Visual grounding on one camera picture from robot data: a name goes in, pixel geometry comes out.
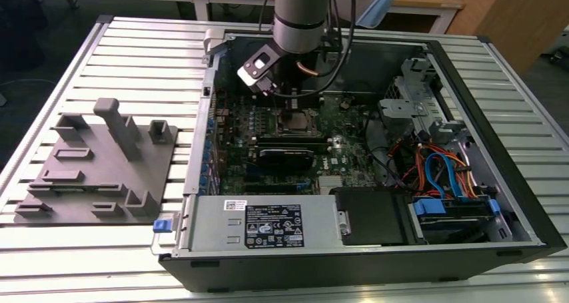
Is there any grey parts rack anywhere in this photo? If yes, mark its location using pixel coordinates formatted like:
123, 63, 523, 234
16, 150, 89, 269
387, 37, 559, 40
12, 97, 179, 224

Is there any metal drive cage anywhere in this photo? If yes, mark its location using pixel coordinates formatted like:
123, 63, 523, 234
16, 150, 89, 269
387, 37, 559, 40
376, 58, 471, 144

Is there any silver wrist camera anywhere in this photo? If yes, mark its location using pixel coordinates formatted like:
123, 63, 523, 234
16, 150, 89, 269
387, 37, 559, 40
236, 44, 284, 98

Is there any silver chipset heatsink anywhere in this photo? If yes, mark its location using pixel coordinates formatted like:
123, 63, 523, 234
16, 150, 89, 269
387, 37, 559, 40
318, 174, 352, 196

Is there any black wire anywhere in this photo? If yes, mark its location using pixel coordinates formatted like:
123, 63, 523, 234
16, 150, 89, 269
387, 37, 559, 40
362, 109, 403, 188

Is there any wooden cabinet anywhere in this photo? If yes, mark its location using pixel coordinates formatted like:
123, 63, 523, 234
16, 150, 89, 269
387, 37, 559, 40
443, 0, 569, 74

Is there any hard disk in blue carrier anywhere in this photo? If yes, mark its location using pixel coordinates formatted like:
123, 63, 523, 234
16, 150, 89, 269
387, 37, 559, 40
411, 196, 501, 246

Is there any metal socket cover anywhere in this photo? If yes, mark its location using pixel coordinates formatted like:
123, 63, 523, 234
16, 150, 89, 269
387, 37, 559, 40
275, 109, 323, 137

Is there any black PC case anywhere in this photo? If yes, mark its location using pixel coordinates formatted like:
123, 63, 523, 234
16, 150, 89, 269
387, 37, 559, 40
149, 28, 567, 294

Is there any blue wire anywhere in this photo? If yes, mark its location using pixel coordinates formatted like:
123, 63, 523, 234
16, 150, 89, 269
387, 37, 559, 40
424, 152, 466, 202

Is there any black expansion slot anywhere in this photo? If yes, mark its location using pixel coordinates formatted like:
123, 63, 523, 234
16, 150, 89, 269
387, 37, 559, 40
246, 188, 319, 196

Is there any CPU socket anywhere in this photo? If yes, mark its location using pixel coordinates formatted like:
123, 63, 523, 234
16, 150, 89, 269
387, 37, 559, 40
275, 108, 323, 137

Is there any black camera cable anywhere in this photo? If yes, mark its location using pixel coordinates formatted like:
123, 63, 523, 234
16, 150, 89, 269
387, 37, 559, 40
259, 0, 358, 98

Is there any RAM stick with label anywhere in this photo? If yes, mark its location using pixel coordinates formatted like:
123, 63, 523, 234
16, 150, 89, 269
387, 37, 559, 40
283, 91, 322, 107

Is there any silver power supply unit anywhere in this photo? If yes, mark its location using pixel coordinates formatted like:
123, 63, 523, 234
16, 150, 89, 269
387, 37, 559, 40
176, 194, 346, 250

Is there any black plastic shroud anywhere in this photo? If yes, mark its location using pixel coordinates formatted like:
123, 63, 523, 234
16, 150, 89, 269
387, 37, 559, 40
331, 186, 423, 247

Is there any grey case latch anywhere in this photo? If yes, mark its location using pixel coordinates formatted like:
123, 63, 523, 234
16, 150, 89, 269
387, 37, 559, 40
201, 28, 223, 56

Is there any black graphics card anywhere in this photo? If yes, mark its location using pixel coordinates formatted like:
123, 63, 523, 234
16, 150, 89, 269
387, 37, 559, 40
256, 147, 315, 171

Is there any orange power wire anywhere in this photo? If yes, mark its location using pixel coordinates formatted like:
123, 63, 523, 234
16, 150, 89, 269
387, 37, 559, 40
400, 143, 430, 194
455, 154, 487, 200

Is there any silver CPU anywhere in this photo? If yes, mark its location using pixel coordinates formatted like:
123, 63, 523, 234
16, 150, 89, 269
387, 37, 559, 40
283, 115, 312, 131

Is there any green motherboard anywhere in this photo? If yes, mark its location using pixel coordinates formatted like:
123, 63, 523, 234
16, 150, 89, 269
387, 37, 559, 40
208, 83, 387, 197

